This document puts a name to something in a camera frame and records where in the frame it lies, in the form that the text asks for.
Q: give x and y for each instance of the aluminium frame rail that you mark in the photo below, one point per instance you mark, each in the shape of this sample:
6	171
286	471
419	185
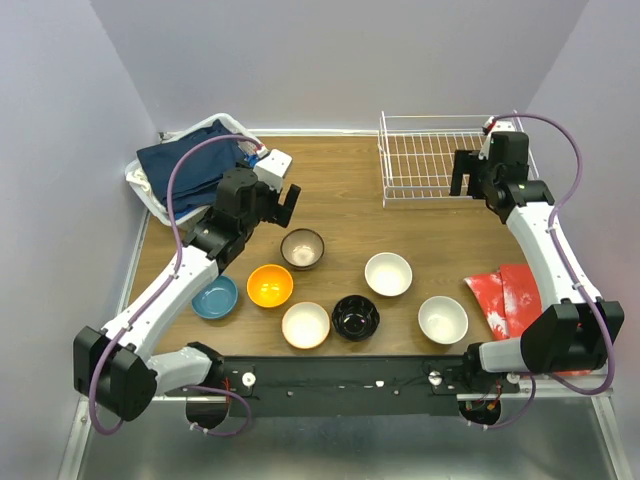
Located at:
545	388

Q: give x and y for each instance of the orange bowl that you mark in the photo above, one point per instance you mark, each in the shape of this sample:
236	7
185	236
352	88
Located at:
270	286

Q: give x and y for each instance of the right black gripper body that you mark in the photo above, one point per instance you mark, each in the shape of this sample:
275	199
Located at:
486	176

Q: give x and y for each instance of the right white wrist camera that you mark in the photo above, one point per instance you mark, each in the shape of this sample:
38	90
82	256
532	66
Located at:
493	124

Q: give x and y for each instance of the navy blue cloth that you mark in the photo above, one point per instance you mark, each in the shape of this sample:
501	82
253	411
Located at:
196	183

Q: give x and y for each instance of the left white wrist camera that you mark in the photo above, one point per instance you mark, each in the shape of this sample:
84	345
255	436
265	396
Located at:
272	167

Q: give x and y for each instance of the red white cloth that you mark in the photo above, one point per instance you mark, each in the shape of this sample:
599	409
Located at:
510	301

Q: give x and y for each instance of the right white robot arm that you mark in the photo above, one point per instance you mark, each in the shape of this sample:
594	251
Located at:
577	326

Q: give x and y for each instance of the dark patterned bowl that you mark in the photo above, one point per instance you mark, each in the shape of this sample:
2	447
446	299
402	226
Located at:
302	249

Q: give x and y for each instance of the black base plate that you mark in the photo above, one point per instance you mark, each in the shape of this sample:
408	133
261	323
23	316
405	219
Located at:
356	385

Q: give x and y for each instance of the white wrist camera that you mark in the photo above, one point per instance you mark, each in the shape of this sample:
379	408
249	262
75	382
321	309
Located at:
493	124
272	167

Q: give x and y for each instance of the black fluted bowl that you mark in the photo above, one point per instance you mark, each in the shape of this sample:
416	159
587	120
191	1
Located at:
355	318

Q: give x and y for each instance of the plain white bowl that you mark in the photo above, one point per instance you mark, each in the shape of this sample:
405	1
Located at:
443	320

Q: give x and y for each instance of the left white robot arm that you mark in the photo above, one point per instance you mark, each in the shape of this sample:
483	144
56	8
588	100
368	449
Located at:
115	366

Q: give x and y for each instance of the red floral bowl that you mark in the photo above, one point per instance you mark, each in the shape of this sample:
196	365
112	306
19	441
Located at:
305	325

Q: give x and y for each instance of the white ribbed bowl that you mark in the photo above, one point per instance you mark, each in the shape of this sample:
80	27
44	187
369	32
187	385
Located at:
388	274

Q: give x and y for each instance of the white laundry basket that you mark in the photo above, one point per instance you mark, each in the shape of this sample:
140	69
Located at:
138	181

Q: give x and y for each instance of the blue bowl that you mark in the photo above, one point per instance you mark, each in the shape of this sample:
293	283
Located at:
217	299

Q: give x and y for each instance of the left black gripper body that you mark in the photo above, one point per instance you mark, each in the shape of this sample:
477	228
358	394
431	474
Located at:
267	202

